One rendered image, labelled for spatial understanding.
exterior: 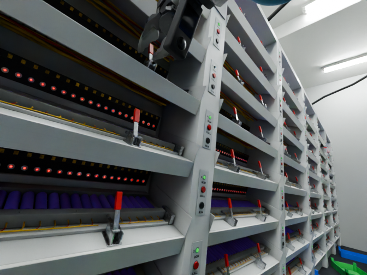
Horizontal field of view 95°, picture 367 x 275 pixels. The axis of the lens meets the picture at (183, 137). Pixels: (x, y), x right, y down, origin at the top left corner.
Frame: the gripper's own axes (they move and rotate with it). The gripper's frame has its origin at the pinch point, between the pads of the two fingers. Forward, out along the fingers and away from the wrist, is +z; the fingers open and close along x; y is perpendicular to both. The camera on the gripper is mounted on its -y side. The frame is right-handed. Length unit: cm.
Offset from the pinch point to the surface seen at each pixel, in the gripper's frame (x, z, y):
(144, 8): 4.8, -5.1, 7.6
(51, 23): 18.8, -2.2, -9.8
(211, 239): -30, 5, -47
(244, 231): -51, 4, -46
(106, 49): 10.2, -2.7, -8.9
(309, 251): -158, 9, -69
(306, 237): -158, 8, -60
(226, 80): -32.5, -5.4, 8.1
